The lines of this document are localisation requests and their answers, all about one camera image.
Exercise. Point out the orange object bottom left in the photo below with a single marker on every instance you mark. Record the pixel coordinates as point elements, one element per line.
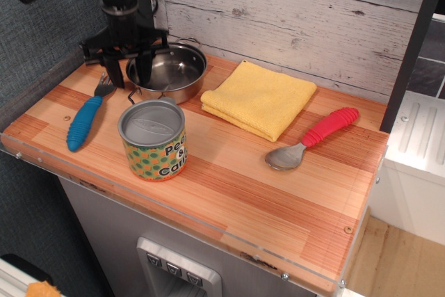
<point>42,289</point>

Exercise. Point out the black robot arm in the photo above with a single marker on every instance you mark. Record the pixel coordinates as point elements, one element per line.
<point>123,7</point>

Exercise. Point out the stainless steel pot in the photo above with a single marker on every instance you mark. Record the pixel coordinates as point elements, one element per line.
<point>177,72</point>

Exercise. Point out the dark right vertical post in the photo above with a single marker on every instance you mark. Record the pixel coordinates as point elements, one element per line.
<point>419,32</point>

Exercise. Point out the peas and carrots toy can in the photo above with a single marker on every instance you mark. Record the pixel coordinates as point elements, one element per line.
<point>154,138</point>

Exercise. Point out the folded yellow towel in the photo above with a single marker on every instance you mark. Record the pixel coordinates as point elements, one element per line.
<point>260,101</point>

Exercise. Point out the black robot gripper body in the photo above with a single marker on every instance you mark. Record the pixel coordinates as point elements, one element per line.
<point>126,36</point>

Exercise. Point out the grey toy fridge cabinet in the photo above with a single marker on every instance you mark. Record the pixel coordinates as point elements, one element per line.
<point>113,230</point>

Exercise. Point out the red handled spoon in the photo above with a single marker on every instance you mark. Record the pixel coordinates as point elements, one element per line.
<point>290,157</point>

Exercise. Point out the silver ice dispenser panel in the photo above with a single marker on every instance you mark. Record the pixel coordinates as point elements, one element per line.
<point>170,274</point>

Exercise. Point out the blue handled fork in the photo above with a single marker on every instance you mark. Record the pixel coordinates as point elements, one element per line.
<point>82,122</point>

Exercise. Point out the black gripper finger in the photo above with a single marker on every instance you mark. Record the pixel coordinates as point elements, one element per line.
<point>112,65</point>
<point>144,67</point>

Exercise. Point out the white toy sink unit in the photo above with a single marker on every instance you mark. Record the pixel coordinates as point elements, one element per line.
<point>408,192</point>

